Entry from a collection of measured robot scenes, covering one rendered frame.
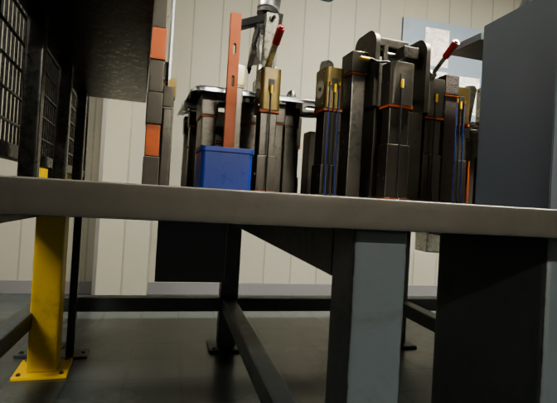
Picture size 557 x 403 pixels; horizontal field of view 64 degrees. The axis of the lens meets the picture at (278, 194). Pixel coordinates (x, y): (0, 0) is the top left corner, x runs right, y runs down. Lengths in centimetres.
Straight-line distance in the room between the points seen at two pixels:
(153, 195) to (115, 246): 246
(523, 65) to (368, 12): 279
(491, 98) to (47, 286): 156
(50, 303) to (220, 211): 141
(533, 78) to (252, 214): 65
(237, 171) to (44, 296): 114
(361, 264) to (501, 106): 54
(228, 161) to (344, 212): 40
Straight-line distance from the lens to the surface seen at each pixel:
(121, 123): 298
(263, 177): 122
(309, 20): 353
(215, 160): 90
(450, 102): 148
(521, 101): 99
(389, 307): 64
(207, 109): 135
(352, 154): 127
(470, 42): 139
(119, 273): 299
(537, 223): 71
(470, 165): 175
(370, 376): 66
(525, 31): 103
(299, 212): 53
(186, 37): 332
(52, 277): 185
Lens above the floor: 69
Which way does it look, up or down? 1 degrees up
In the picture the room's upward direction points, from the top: 3 degrees clockwise
